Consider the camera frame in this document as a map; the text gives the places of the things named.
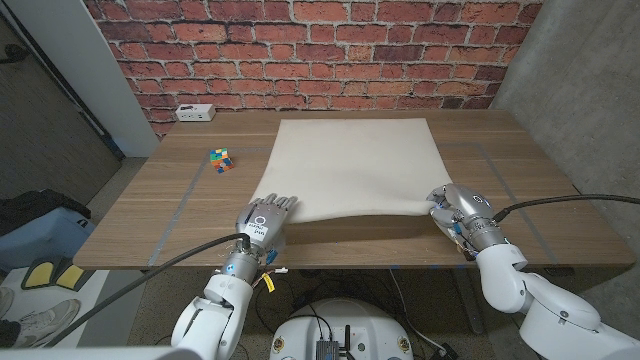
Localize white robot torso edge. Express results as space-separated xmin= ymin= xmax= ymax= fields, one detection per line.
xmin=0 ymin=345 xmax=204 ymax=360

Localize white floor mat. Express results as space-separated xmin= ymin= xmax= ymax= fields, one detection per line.
xmin=0 ymin=267 xmax=111 ymax=349

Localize yellow and black foot pedal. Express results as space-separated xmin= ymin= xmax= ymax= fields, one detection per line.
xmin=20 ymin=255 xmax=86 ymax=291

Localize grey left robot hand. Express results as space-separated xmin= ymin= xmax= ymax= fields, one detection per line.
xmin=234 ymin=193 xmax=300 ymax=257

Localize white door frame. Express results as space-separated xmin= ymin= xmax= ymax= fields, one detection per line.
xmin=4 ymin=0 xmax=161 ymax=159

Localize cream memory foam sheet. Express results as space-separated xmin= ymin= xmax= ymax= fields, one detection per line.
xmin=249 ymin=117 xmax=454 ymax=225

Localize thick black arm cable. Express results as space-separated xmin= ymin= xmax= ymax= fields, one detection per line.
xmin=492 ymin=193 xmax=640 ymax=224
xmin=44 ymin=232 xmax=251 ymax=347

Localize white floor cable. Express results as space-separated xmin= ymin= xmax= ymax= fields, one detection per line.
xmin=388 ymin=269 xmax=446 ymax=354

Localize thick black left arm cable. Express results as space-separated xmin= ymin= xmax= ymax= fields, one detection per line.
xmin=44 ymin=232 xmax=251 ymax=347

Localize multicolour puzzle cube toy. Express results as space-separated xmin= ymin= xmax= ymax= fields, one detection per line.
xmin=208 ymin=147 xmax=236 ymax=175

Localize grey electronics box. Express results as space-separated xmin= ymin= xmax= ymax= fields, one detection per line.
xmin=314 ymin=339 xmax=342 ymax=360

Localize white power strip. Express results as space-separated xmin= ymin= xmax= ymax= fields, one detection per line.
xmin=174 ymin=103 xmax=217 ymax=123

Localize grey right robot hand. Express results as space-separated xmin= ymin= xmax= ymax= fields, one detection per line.
xmin=425 ymin=182 xmax=501 ymax=246

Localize black door handle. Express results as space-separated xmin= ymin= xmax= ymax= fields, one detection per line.
xmin=0 ymin=43 xmax=30 ymax=65

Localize black cloth bag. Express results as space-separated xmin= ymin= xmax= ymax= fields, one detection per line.
xmin=0 ymin=188 xmax=92 ymax=236

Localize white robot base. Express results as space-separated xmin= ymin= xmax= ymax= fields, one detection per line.
xmin=268 ymin=298 xmax=415 ymax=360

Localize red brick printed backdrop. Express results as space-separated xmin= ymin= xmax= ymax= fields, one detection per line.
xmin=82 ymin=0 xmax=544 ymax=139

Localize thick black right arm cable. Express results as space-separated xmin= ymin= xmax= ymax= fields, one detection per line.
xmin=492 ymin=193 xmax=640 ymax=224

